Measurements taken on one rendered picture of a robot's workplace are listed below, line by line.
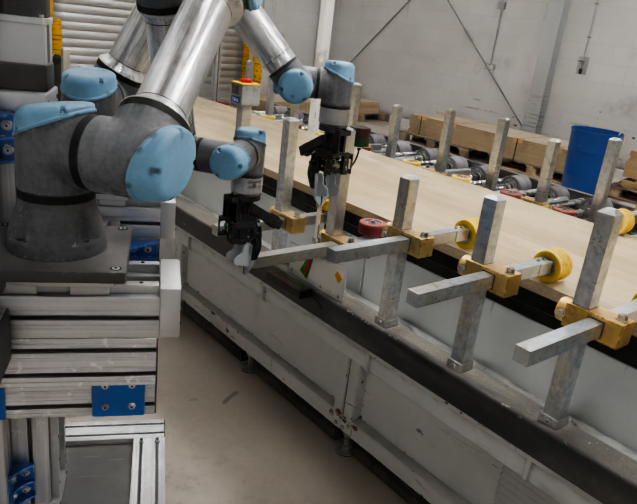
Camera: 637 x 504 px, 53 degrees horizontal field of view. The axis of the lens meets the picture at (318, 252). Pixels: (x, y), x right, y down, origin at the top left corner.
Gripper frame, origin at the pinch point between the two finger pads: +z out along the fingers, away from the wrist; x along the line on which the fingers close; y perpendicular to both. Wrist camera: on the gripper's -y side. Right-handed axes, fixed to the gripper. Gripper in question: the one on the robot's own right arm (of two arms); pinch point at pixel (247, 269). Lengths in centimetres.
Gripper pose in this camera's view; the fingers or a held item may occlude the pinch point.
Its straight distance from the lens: 161.2
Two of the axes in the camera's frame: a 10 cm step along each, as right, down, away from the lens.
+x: 6.2, 3.3, -7.1
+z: -1.1, 9.4, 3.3
